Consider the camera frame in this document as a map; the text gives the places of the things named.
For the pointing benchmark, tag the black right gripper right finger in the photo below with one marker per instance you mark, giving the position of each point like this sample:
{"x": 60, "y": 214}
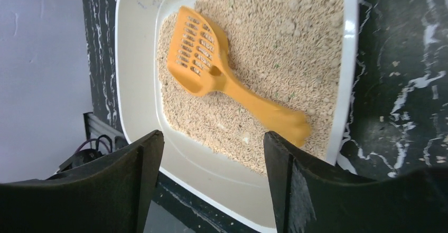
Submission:
{"x": 310, "y": 195}

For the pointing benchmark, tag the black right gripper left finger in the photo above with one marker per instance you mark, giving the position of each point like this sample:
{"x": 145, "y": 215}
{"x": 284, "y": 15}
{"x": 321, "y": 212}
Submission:
{"x": 110, "y": 194}

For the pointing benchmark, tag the yellow slotted litter scoop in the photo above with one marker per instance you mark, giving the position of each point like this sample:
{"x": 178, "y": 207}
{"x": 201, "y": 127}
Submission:
{"x": 198, "y": 61}

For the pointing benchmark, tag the white plastic litter box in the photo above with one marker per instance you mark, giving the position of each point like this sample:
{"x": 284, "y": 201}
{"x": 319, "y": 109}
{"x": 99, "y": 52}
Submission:
{"x": 220, "y": 181}

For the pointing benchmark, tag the beige cat litter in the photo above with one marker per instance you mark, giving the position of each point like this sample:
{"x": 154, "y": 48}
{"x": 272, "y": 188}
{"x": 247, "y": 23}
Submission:
{"x": 288, "y": 51}

